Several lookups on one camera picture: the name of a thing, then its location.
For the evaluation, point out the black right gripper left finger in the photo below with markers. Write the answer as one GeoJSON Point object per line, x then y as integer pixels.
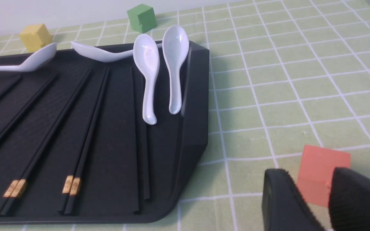
{"type": "Point", "coordinates": [283, 207]}

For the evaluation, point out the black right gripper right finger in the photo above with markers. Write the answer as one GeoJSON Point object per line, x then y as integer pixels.
{"type": "Point", "coordinates": [349, 201]}

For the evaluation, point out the orange-red cube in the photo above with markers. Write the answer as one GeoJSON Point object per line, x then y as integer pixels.
{"type": "Point", "coordinates": [315, 175]}

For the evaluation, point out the green checkered tablecloth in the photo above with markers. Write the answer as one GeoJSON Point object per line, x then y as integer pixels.
{"type": "Point", "coordinates": [284, 74]}

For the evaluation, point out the white ceramic spoon rightmost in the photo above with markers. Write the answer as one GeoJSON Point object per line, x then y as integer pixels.
{"type": "Point", "coordinates": [175, 50]}

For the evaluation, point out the black chopstick gold band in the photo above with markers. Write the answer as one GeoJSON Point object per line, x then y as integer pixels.
{"type": "Point", "coordinates": [43, 141]}
{"type": "Point", "coordinates": [87, 141]}
{"type": "Point", "coordinates": [92, 141]}
{"type": "Point", "coordinates": [48, 141]}

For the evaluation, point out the black plastic tray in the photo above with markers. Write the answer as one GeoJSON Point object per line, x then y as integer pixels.
{"type": "Point", "coordinates": [71, 158]}

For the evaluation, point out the green cube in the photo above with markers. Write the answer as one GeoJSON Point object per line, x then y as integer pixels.
{"type": "Point", "coordinates": [142, 18]}

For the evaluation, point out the white ceramic spoon lying middle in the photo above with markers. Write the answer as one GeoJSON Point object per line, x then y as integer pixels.
{"type": "Point", "coordinates": [99, 54]}

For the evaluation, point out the white ceramic spoon left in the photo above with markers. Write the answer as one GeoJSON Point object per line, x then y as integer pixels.
{"type": "Point", "coordinates": [35, 61]}

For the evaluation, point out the black chopstick far left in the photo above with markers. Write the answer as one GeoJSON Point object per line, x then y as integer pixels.
{"type": "Point", "coordinates": [7, 128]}

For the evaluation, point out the yellow cube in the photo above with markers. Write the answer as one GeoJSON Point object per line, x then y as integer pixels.
{"type": "Point", "coordinates": [35, 37]}

